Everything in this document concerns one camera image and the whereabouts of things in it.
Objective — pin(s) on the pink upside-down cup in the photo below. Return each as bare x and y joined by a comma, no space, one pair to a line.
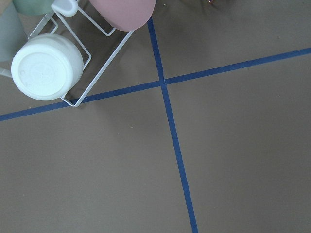
125,15

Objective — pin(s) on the white upside-down cup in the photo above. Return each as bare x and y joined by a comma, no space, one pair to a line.
47,67

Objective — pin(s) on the green upside-down cup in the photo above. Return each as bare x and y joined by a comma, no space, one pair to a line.
33,7

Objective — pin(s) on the grey-blue upside-down cup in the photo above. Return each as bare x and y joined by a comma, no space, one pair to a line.
12,34

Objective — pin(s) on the white wire cup rack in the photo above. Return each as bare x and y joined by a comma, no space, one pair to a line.
54,22

